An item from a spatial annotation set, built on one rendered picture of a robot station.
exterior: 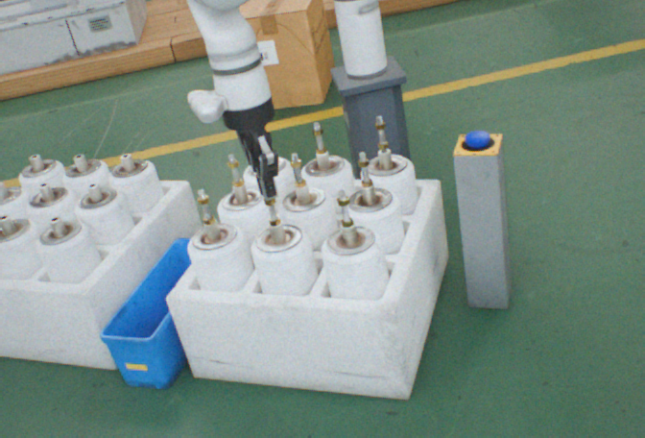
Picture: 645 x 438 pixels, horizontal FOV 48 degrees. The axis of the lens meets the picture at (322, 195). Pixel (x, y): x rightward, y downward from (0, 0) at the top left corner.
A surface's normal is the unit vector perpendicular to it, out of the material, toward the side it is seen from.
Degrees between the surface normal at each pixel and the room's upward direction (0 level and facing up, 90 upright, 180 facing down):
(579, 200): 0
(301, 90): 89
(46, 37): 90
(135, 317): 88
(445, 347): 0
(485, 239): 90
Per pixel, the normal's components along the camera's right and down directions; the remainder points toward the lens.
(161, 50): 0.13, 0.47
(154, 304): 0.93, -0.03
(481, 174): -0.30, 0.52
